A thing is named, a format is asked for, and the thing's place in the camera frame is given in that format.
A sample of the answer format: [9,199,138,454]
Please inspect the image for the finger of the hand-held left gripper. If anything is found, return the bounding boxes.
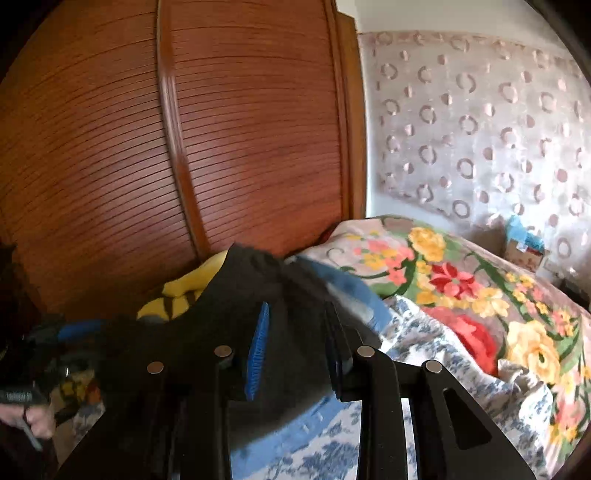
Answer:
[28,318,108,354]

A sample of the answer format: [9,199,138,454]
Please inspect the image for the brown wooden slatted wardrobe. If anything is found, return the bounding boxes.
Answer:
[0,0,369,321]

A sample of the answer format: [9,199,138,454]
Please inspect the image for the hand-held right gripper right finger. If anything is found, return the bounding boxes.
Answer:
[324,304,537,480]

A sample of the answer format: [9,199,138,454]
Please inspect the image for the sheer curtain with circles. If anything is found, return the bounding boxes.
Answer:
[359,30,591,280]

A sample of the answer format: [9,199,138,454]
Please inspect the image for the colourful flower print blanket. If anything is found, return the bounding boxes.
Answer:
[295,214,591,464]

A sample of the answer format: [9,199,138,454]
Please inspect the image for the yellow and black plush blanket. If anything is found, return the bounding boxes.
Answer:
[136,255,232,325]

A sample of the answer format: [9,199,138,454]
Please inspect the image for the black pants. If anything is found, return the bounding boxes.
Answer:
[99,244,385,457]

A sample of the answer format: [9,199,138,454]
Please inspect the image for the person's left hand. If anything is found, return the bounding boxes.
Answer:
[0,401,57,454]

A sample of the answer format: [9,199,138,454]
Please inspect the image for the cardboard box with blue cloth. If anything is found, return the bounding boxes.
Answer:
[502,216,549,274]

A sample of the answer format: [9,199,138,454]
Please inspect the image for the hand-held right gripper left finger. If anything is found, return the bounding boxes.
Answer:
[54,301,271,480]

